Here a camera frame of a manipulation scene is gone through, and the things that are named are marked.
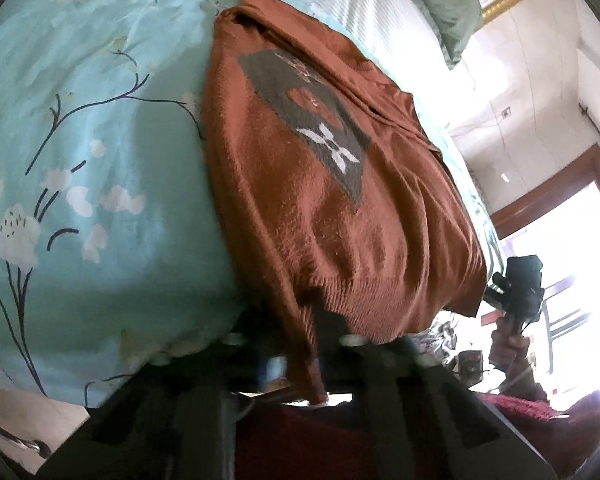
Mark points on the small brown box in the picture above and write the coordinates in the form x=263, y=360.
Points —
x=471, y=367

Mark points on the light blue floral bed sheet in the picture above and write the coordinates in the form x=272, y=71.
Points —
x=105, y=185

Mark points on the dark red clothing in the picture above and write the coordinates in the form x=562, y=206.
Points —
x=530, y=425

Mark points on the chair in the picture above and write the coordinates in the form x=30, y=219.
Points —
x=567, y=322

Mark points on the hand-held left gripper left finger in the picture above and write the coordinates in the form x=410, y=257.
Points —
x=274, y=366

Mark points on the person's right hand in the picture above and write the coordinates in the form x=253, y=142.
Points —
x=507, y=352

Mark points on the brown knitted sweater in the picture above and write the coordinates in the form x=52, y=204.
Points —
x=330, y=220

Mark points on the black white patterned cloth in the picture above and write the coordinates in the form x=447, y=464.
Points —
x=442, y=335

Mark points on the brown wooden door frame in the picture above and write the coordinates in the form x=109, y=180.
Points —
x=560, y=185

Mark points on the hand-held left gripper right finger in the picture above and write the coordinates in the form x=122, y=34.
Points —
x=380, y=360

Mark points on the white striped blanket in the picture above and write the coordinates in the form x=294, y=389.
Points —
x=350, y=5

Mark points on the wall socket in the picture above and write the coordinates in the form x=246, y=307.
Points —
x=505, y=113

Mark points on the person's right forearm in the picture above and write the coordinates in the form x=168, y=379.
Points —
x=527, y=382

